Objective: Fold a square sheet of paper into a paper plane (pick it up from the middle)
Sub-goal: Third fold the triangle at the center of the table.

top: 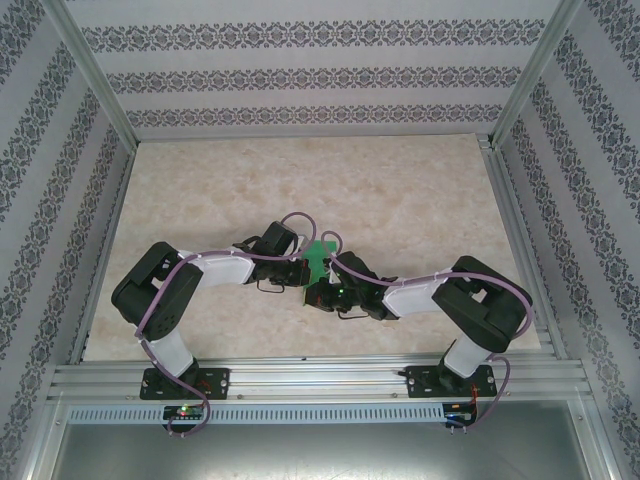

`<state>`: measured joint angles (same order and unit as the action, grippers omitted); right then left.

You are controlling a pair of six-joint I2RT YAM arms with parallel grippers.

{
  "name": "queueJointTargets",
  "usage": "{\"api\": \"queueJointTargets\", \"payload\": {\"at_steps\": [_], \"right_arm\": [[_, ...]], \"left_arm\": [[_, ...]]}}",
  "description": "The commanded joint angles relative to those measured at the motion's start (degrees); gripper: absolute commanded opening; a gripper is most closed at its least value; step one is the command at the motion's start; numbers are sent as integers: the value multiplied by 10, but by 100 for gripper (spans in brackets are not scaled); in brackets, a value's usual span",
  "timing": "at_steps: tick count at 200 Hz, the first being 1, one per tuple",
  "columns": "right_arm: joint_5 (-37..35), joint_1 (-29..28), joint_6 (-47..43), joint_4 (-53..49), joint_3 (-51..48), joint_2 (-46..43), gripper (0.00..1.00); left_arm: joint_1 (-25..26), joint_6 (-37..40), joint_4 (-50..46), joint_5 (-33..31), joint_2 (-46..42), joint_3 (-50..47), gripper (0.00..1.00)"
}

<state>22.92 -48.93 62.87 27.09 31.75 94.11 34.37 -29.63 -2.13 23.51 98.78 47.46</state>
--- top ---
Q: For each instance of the green paper sheet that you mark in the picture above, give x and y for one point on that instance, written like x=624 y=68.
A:
x=315 y=257

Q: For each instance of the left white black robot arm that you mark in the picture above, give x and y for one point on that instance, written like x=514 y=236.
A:
x=225 y=270

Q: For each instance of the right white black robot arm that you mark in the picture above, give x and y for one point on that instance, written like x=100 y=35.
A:
x=410 y=300

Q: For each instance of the grey sheet metal panel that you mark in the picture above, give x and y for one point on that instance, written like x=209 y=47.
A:
x=320 y=455

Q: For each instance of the long aluminium mounting rail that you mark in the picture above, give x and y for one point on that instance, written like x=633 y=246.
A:
x=310 y=380

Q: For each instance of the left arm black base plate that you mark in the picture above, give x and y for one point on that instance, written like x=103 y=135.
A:
x=215 y=382

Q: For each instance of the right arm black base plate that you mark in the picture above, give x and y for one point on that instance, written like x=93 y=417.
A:
x=420 y=382

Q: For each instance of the aluminium side rail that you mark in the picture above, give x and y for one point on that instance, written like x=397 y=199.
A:
x=117 y=200
x=509 y=200

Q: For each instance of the aluminium frame post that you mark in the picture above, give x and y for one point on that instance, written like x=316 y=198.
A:
x=96 y=75
x=532 y=75

